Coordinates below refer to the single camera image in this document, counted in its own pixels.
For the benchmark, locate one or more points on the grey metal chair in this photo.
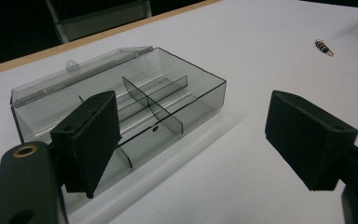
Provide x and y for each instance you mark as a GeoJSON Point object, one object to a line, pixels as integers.
{"type": "Point", "coordinates": [101, 17]}

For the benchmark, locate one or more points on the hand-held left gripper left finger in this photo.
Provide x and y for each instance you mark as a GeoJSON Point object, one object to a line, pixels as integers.
{"type": "Point", "coordinates": [87, 140]}

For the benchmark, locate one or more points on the clear plastic compartment box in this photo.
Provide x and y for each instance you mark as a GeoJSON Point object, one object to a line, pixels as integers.
{"type": "Point", "coordinates": [155, 102]}

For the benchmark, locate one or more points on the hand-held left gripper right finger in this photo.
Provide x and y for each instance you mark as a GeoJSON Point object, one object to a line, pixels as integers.
{"type": "Point", "coordinates": [304, 137]}

